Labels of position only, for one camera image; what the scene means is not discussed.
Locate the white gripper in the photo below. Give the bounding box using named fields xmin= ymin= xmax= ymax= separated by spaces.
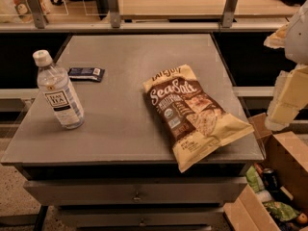
xmin=264 ymin=0 xmax=308 ymax=131

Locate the clear plastic water bottle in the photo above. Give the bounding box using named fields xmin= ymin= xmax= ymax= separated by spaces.
xmin=33 ymin=50 xmax=85 ymax=129

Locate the brown sea salt chip bag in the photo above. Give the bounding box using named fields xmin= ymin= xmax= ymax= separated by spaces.
xmin=143 ymin=64 xmax=253 ymax=172

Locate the green snack bag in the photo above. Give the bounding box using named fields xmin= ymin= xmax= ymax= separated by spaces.
xmin=264 ymin=201 xmax=300 ymax=221

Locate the white bag with orange label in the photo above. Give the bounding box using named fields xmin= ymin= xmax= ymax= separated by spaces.
xmin=0 ymin=0 xmax=50 ymax=23

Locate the dark soda can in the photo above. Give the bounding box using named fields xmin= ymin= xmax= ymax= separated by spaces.
xmin=263 ymin=168 xmax=279 ymax=191

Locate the light green packet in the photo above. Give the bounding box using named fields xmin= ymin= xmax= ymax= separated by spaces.
xmin=245 ymin=166 xmax=265 ymax=193

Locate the upper grey drawer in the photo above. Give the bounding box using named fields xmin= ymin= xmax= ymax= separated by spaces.
xmin=24 ymin=177 xmax=246 ymax=206

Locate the grey drawer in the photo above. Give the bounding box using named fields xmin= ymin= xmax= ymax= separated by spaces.
xmin=60 ymin=207 xmax=223 ymax=227
xmin=24 ymin=177 xmax=246 ymax=206

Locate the cardboard box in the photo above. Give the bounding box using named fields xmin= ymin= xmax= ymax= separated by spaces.
xmin=224 ymin=113 xmax=308 ymax=231

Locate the grey drawer cabinet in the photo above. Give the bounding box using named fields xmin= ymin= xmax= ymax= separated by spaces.
xmin=2 ymin=34 xmax=263 ymax=231

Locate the dark blue snack bar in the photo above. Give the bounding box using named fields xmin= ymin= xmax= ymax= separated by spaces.
xmin=68 ymin=67 xmax=105 ymax=82

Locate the lower grey drawer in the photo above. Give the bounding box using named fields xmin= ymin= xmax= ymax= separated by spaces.
xmin=60 ymin=207 xmax=223 ymax=227

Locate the right metal bracket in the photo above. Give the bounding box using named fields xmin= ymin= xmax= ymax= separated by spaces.
xmin=220 ymin=0 xmax=238 ymax=28

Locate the metal bracket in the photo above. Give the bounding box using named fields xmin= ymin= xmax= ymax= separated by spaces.
xmin=220 ymin=0 xmax=238 ymax=28
xmin=108 ymin=0 xmax=121 ymax=28
xmin=27 ymin=0 xmax=47 ymax=29

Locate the middle metal bracket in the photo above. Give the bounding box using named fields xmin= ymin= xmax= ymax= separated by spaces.
xmin=108 ymin=0 xmax=121 ymax=28

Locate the left metal bracket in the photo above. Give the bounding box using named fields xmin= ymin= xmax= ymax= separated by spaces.
xmin=27 ymin=0 xmax=47 ymax=29

